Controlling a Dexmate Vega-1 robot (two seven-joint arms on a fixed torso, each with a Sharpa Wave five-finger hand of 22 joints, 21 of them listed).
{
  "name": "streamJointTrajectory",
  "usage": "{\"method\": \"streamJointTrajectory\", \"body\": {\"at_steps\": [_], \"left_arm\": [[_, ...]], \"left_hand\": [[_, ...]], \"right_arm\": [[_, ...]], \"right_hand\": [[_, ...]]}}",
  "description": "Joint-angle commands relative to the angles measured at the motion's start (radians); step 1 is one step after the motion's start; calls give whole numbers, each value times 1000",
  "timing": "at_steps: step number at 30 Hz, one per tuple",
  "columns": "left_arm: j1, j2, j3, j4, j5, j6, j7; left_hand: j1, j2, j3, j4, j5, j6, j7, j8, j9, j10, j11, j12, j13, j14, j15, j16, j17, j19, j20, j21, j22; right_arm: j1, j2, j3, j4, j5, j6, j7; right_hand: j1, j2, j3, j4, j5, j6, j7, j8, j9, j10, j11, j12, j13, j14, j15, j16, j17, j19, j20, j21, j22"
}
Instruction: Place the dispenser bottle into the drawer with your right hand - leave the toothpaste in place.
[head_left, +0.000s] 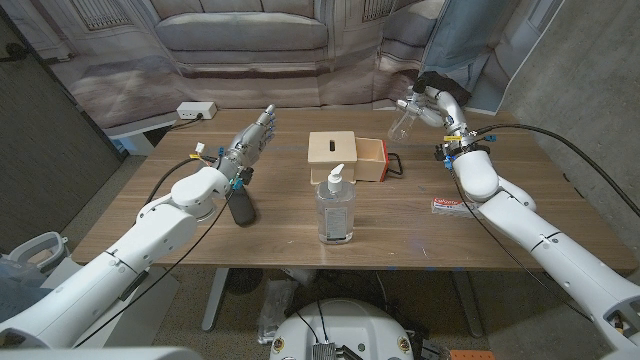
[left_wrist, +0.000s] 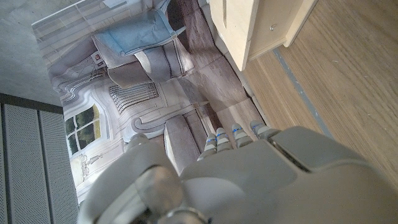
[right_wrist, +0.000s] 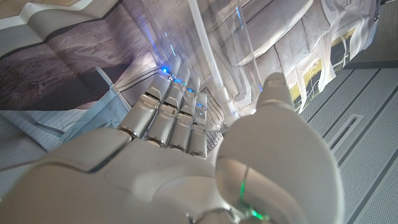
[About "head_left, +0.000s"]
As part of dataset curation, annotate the arm thick black cable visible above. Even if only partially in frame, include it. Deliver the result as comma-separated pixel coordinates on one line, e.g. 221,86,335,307
474,122,640,220
143,156,216,205

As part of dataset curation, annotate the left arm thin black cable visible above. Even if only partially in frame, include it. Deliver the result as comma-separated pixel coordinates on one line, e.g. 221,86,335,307
73,195,231,349

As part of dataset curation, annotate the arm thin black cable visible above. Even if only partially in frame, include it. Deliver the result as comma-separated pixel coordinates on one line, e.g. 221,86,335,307
73,195,231,349
448,168,593,323

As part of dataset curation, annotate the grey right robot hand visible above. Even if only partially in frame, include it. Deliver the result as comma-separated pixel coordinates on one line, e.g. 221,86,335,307
396,84,476,151

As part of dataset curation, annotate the black drawer pull loop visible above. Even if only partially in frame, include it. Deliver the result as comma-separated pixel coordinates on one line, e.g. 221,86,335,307
385,152,405,177

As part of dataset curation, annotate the clear hand sanitizer pump bottle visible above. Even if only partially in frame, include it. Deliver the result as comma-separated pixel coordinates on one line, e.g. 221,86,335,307
314,163,357,246

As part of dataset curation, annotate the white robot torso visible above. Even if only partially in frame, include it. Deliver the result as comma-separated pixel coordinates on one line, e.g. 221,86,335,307
268,298,415,360

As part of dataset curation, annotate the grey table leg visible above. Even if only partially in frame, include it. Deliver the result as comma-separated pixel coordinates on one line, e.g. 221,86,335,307
452,269,485,339
201,268,230,333

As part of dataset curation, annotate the right arm thick black cable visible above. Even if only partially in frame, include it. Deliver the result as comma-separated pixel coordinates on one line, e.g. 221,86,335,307
474,122,640,220

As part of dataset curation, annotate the light wooden drawer box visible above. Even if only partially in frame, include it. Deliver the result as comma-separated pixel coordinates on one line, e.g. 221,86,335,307
307,130,359,185

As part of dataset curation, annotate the printed living room backdrop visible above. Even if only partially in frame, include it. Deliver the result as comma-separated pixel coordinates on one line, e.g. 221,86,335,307
29,0,566,132

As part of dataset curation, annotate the left arm thick black cable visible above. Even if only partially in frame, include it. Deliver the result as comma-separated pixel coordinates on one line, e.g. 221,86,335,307
143,156,216,205

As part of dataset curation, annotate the white low shelf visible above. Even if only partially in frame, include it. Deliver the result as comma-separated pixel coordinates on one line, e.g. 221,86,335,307
104,119,179,157

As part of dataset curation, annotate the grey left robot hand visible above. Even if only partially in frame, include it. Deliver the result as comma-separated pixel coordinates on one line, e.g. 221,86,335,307
217,103,278,179

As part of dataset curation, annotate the black round floor fan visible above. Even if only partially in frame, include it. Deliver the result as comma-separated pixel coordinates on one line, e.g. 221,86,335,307
224,268,265,295

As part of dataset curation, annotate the clear plastic bag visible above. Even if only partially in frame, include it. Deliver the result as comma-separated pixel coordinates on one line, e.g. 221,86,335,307
257,278,299,345

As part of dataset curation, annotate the black oblong case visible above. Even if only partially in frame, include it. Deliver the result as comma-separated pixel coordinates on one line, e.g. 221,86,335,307
227,182,258,227

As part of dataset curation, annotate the orange box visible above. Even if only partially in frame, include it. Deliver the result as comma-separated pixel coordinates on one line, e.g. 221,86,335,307
449,349,496,360

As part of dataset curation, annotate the clear dispenser bottle black cap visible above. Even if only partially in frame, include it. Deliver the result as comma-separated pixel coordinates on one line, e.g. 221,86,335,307
387,84,426,144

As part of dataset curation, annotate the white power strip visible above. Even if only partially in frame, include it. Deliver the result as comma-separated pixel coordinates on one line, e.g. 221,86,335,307
176,101,219,121

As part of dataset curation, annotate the blue grey bag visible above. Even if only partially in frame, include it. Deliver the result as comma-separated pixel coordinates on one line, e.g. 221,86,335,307
0,254,51,322

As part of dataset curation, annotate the wooden drawer with red front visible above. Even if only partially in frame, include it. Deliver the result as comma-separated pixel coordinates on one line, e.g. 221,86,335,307
354,137,389,183

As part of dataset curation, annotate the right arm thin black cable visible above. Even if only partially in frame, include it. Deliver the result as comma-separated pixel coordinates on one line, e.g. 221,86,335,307
448,168,593,323

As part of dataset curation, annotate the grey white waste bin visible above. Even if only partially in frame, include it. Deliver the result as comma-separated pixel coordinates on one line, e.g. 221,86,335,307
7,231,70,276

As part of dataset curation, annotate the dark grey partition panel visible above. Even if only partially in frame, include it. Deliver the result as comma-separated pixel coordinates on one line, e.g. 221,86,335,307
0,9,126,251

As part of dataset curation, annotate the red white toothpaste box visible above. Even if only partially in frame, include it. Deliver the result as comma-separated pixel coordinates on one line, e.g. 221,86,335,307
430,196,484,219

